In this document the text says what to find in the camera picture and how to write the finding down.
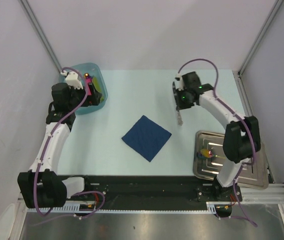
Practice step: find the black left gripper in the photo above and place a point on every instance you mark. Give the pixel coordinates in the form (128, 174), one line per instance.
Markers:
(93, 99)

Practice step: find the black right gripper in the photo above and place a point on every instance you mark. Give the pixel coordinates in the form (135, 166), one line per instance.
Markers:
(180, 105)

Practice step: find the ornate silver table knife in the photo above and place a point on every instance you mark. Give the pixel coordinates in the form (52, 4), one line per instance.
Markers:
(179, 118)

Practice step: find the dark blue paper napkin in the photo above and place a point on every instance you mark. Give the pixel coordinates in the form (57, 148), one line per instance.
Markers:
(146, 138)

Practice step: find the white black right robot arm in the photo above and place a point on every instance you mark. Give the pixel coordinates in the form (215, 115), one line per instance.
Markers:
(241, 139)

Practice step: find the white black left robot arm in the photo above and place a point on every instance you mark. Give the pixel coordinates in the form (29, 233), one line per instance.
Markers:
(40, 186)

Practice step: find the pink rolled napkin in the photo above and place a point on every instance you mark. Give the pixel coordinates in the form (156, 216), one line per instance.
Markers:
(87, 85)

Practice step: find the green rolled napkin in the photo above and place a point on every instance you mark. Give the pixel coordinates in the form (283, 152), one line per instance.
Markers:
(98, 88)

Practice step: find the translucent blue plastic bin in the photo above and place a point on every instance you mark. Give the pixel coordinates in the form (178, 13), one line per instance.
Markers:
(92, 74)

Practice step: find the stainless steel tray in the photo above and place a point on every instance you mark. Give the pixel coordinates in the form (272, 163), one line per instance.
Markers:
(254, 176)

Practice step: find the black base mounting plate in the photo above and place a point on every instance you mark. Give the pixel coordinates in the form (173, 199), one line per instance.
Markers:
(155, 193)

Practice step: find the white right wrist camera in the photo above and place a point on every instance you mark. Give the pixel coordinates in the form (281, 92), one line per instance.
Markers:
(179, 83)

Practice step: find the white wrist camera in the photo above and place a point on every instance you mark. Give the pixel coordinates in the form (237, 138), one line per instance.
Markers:
(179, 83)
(72, 79)

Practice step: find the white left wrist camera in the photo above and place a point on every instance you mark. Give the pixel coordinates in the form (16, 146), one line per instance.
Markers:
(72, 79)

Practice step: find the light blue cable duct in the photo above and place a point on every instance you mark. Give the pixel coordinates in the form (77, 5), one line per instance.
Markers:
(86, 208)

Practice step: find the aluminium rail frame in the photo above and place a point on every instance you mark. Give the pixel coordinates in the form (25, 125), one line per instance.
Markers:
(95, 147)

